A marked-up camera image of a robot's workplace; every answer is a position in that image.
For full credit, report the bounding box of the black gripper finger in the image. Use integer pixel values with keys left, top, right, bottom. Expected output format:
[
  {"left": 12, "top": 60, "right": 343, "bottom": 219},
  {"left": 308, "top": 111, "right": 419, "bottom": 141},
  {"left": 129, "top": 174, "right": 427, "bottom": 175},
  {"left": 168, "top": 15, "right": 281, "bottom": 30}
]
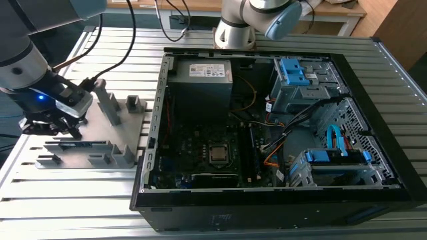
[
  {"left": 59, "top": 116, "right": 88, "bottom": 140},
  {"left": 19, "top": 117, "right": 61, "bottom": 137}
]

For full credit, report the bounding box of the grey parts rack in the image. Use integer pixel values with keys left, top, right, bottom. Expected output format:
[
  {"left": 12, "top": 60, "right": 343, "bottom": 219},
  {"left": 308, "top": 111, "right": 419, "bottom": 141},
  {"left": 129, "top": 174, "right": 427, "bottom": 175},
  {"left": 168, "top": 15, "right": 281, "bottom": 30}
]
[{"left": 35, "top": 78, "right": 148, "bottom": 171}]

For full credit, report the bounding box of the dark motherboard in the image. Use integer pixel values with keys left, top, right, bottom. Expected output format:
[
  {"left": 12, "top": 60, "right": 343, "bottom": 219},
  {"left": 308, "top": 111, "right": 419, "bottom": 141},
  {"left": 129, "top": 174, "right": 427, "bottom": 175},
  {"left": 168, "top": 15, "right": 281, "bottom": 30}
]
[{"left": 156, "top": 119, "right": 288, "bottom": 190}]

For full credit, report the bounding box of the grey power supply unit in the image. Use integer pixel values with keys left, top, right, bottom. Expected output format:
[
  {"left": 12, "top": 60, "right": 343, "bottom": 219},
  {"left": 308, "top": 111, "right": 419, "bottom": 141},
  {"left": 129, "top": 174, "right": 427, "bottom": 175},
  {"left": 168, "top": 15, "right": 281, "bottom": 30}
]
[{"left": 165, "top": 58, "right": 233, "bottom": 121}]

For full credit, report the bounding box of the silver CPU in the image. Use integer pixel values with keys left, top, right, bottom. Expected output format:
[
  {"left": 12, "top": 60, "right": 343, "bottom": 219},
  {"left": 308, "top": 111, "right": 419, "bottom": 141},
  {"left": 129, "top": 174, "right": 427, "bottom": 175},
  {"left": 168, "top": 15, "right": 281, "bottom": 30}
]
[{"left": 209, "top": 146, "right": 231, "bottom": 161}]

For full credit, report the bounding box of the black graphics card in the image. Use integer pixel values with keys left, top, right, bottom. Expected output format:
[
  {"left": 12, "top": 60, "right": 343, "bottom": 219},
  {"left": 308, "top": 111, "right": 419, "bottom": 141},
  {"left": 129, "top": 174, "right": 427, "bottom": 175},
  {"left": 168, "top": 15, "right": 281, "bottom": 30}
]
[{"left": 189, "top": 173, "right": 241, "bottom": 190}]

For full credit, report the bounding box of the black PC case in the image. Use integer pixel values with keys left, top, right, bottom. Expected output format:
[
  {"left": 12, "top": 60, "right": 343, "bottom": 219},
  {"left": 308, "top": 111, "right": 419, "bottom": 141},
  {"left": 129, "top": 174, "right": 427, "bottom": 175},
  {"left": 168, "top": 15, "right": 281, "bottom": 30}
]
[{"left": 128, "top": 46, "right": 423, "bottom": 233}]

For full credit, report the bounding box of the grey metal disk bay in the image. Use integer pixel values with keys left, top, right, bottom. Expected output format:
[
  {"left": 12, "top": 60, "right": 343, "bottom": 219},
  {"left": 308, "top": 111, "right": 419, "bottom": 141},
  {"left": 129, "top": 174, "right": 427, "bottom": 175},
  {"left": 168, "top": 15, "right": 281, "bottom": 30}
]
[
  {"left": 268, "top": 57, "right": 351, "bottom": 116},
  {"left": 288, "top": 149, "right": 396, "bottom": 188}
]

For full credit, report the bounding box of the blue disk carrier with disk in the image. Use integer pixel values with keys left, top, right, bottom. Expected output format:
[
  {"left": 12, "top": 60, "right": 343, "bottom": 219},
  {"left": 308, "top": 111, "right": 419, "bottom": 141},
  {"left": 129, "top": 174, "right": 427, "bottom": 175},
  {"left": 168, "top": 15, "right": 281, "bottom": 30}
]
[{"left": 304, "top": 148, "right": 374, "bottom": 166}]

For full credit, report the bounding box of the brown wooden cabinet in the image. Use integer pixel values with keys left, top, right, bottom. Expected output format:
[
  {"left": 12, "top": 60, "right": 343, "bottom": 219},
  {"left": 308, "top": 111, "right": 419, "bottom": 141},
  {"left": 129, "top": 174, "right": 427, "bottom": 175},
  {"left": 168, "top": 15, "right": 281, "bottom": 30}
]
[{"left": 351, "top": 0, "right": 427, "bottom": 73}]

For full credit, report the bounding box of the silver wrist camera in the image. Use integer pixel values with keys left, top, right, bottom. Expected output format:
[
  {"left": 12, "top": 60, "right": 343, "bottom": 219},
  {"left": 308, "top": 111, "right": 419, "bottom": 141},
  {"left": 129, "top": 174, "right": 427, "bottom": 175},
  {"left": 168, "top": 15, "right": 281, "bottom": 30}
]
[{"left": 55, "top": 90, "right": 95, "bottom": 119}]

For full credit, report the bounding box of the black camera bracket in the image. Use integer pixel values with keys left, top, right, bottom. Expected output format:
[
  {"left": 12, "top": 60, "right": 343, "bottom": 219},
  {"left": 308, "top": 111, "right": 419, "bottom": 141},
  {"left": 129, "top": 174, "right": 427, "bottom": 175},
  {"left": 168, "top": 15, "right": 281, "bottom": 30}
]
[{"left": 57, "top": 81, "right": 88, "bottom": 103}]

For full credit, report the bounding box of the red wire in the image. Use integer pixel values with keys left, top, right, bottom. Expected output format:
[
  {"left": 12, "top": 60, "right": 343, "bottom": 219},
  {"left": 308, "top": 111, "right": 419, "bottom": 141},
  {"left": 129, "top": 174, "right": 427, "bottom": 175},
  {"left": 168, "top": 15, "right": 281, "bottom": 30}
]
[{"left": 164, "top": 96, "right": 176, "bottom": 131}]

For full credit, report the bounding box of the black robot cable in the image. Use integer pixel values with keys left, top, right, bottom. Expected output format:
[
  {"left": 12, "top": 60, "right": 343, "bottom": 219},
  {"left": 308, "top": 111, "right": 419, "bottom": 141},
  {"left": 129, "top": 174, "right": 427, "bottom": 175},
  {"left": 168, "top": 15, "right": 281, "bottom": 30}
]
[
  {"left": 155, "top": 0, "right": 193, "bottom": 43},
  {"left": 79, "top": 0, "right": 137, "bottom": 87}
]

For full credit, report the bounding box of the yellow wire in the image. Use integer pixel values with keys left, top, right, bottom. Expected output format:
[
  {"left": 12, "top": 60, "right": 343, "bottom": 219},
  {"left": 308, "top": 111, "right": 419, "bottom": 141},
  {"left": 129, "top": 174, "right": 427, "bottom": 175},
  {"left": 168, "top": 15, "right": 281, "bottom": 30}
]
[{"left": 231, "top": 76, "right": 257, "bottom": 112}]

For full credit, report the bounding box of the orange wire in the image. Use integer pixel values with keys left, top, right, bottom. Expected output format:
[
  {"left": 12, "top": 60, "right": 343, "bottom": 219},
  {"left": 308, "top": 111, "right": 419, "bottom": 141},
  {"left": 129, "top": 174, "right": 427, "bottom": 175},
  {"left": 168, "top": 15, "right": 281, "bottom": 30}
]
[{"left": 263, "top": 147, "right": 284, "bottom": 167}]

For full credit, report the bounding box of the black wire bundle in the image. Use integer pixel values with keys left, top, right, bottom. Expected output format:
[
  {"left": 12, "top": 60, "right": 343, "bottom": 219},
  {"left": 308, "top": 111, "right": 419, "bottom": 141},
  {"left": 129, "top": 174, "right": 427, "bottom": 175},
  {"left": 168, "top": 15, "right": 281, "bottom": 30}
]
[{"left": 261, "top": 98, "right": 344, "bottom": 153}]

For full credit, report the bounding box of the blue data wire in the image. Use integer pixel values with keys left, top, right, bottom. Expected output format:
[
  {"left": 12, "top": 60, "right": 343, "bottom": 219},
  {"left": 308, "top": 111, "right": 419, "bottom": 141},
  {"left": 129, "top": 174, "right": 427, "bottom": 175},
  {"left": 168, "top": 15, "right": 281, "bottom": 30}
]
[{"left": 325, "top": 124, "right": 350, "bottom": 157}]

